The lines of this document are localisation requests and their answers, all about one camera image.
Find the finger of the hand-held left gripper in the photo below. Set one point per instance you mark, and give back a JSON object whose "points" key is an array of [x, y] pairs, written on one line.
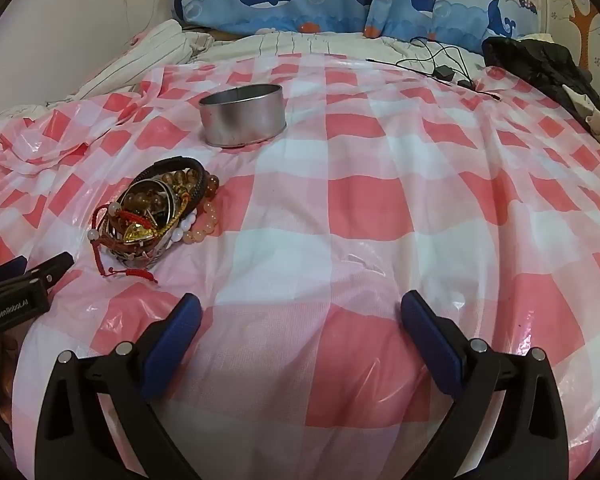
{"points": [[55, 267], [7, 269]]}

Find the black jacket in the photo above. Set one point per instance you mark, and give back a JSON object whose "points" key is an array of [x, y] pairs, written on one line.
{"points": [[534, 62]]}

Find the person's left hand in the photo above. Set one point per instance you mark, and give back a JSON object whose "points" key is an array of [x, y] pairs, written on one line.
{"points": [[2, 360]]}

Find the red checkered plastic sheet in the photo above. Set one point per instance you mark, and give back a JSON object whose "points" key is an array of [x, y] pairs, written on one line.
{"points": [[355, 200]]}

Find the whale print pillow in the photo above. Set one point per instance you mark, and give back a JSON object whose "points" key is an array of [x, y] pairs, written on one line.
{"points": [[454, 5]]}

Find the round metal tin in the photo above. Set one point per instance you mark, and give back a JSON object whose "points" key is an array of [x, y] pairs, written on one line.
{"points": [[242, 117]]}

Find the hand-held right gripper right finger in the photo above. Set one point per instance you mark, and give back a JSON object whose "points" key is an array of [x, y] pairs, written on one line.
{"points": [[429, 345]]}

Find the small black plug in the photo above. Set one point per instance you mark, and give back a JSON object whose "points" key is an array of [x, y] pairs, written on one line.
{"points": [[465, 83]]}

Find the cream cloth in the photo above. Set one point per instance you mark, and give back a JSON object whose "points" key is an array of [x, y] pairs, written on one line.
{"points": [[537, 37]]}

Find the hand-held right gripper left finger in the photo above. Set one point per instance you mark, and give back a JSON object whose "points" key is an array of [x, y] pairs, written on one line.
{"points": [[180, 330]]}

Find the gold pendant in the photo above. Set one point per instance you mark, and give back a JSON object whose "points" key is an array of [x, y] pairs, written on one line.
{"points": [[140, 232]]}

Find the black charger adapter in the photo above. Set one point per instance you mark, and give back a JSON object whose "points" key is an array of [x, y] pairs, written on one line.
{"points": [[442, 72]]}

